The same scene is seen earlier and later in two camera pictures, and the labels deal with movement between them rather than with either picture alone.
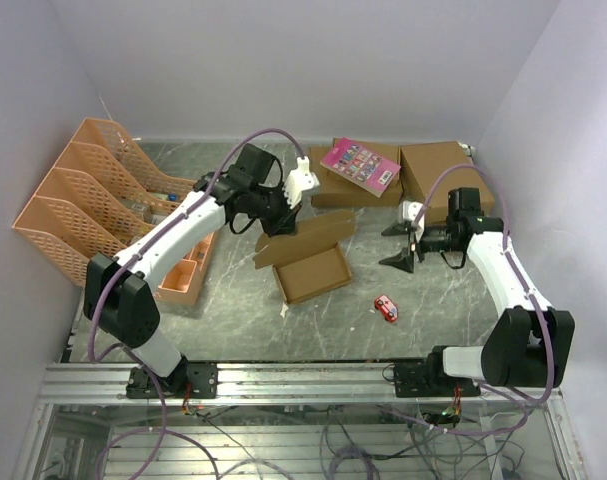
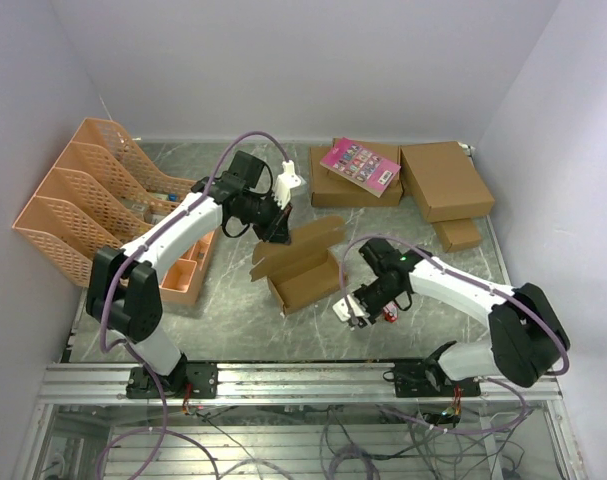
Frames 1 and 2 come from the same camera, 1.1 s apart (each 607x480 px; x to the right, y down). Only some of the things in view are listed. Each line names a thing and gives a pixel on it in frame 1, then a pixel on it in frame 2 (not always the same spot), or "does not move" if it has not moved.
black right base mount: [427, 379] does not move
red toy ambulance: [387, 308] does not move
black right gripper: [403, 260] -> [371, 314]
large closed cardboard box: [430, 171] does not move
